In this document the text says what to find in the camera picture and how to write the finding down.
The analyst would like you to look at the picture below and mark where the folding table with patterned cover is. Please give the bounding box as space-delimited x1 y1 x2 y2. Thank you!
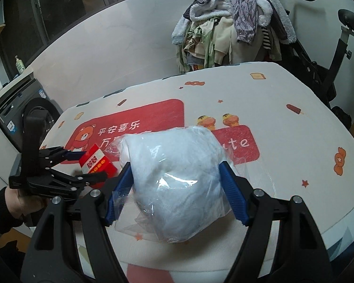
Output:
43 62 354 275

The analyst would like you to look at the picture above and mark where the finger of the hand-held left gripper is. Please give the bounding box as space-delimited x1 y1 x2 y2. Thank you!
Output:
26 168 108 201
38 146 87 168

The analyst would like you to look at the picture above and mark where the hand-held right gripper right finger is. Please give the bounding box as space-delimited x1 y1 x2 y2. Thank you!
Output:
218 161 332 283

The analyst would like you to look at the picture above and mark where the dark window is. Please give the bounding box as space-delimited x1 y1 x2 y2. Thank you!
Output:
0 0 346 65

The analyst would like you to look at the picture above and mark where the black exercise bike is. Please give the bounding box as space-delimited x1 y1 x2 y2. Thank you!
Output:
255 0 354 130

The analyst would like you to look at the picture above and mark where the pile of clothes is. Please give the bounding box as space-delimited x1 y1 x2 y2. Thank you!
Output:
172 0 297 74

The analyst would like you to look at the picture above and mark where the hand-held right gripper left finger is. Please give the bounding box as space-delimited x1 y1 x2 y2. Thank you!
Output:
23 162 133 283

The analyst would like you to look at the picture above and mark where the white cloth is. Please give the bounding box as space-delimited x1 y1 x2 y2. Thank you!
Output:
110 125 248 244

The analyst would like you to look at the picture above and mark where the person's left hand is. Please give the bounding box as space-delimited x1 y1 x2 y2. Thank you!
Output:
4 187 46 220

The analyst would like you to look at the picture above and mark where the red carton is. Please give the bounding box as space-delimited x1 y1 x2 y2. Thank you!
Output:
79 143 118 187

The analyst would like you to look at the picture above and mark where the grey washing machine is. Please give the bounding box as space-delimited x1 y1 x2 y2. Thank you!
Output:
0 78 64 151

